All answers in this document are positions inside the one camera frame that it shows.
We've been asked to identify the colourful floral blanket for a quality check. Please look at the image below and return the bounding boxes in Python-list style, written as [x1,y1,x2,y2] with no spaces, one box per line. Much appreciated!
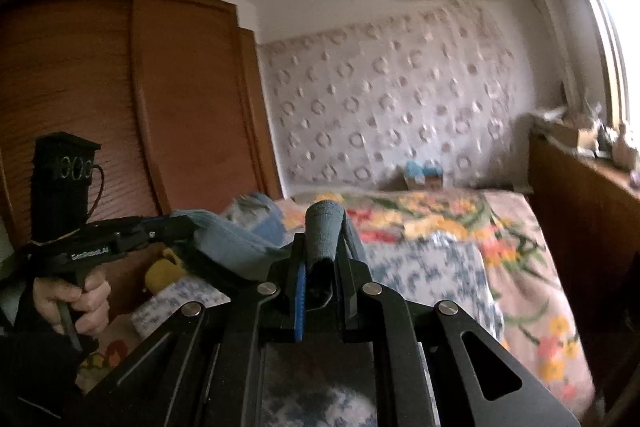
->
[280,187,598,413]

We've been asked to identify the open cardboard box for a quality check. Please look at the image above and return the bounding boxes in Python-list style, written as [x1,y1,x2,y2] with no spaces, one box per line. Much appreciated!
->
[555,122,599,148]

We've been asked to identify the grey folded garment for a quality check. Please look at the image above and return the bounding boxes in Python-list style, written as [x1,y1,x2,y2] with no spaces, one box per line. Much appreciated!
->
[222,193,281,223]

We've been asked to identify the circle patterned curtain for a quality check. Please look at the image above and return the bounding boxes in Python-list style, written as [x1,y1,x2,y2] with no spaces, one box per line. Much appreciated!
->
[257,2,521,202]

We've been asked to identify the wooden wardrobe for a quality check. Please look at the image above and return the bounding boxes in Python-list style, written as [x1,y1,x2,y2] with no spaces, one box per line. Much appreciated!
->
[0,0,283,338]

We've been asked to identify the window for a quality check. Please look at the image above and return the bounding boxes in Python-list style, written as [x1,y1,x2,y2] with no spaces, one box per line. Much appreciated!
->
[555,0,640,148]

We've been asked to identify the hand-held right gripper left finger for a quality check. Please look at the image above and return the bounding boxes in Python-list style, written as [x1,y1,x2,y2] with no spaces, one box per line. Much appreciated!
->
[65,234,308,427]

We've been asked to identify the blue denim folded garment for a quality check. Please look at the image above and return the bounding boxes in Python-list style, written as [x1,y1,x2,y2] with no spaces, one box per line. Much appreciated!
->
[250,213,288,248]

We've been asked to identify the person's left hand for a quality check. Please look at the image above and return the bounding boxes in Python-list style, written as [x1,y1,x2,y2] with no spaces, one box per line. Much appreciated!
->
[32,267,112,334]

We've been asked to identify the small cardboard box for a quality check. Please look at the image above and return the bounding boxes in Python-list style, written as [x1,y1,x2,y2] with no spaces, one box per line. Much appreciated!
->
[402,173,446,194]

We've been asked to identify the floral printed cloth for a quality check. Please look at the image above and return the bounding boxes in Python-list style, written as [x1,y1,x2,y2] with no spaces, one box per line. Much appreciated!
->
[75,314,146,395]

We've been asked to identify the pale ceramic bottle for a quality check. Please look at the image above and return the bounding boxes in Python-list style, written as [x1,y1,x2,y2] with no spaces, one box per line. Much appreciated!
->
[617,122,639,168]

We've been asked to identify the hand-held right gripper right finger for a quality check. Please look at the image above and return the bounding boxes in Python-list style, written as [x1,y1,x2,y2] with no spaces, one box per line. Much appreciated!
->
[334,222,582,427]

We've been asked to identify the stack of papers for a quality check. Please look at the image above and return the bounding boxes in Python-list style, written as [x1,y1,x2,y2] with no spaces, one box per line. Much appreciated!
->
[530,107,568,124]

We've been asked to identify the long wooden cabinet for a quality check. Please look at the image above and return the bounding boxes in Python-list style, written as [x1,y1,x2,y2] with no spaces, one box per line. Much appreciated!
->
[527,127,640,358]

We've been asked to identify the blue floral bed sheet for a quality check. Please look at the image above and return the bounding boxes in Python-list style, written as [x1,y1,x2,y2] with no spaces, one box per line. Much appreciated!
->
[131,229,506,427]

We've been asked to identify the blue-grey pants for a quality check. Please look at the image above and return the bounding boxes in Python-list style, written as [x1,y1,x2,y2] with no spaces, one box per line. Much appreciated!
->
[192,199,368,313]

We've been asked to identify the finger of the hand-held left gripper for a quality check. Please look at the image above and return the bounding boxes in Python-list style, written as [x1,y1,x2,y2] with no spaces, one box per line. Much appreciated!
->
[142,213,199,251]

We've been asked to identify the yellow plush toy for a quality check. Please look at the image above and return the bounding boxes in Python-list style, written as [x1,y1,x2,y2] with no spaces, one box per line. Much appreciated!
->
[145,249,183,295]

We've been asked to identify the person's left forearm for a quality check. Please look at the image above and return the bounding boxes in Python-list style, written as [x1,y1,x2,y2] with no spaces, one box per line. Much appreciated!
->
[0,292,101,418]

